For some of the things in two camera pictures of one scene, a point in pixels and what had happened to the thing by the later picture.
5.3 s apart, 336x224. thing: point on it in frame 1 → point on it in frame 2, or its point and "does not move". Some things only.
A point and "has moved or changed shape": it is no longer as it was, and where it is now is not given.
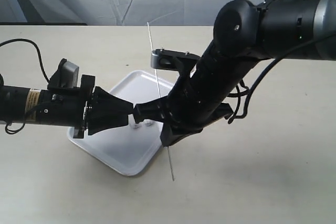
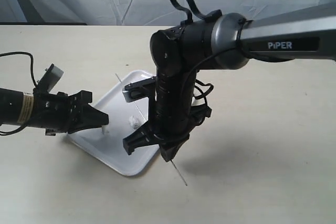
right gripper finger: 171,134 → 169,150
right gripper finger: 157,109 → 145,136
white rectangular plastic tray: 129,148 does not move
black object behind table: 26,23 does not move
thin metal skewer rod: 159,95 has moved or changed shape
